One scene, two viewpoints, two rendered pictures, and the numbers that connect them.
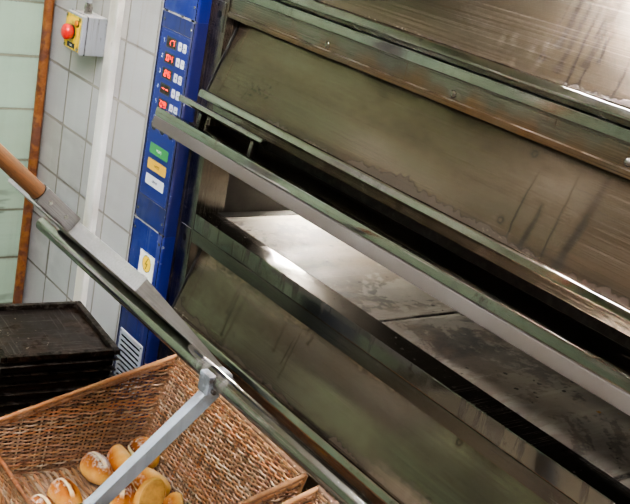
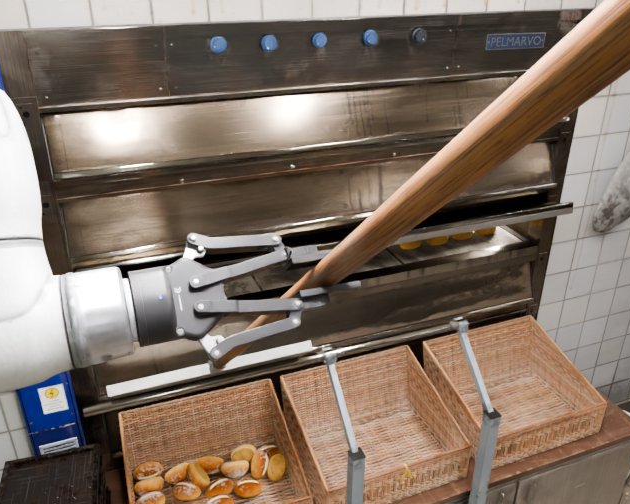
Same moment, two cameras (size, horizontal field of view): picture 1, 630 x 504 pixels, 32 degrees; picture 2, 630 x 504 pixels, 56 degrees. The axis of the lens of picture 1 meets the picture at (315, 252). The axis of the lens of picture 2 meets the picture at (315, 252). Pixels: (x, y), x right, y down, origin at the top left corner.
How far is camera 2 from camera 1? 1.98 m
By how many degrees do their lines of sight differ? 66
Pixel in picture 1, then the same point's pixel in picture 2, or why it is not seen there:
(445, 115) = (282, 179)
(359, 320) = (262, 296)
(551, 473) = (393, 278)
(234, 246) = not seen: hidden behind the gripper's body
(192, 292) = (108, 375)
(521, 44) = (332, 129)
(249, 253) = not seen: hidden behind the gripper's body
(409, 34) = (271, 150)
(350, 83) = (203, 193)
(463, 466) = (346, 308)
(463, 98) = (300, 166)
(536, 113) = (345, 155)
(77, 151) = not seen: outside the picture
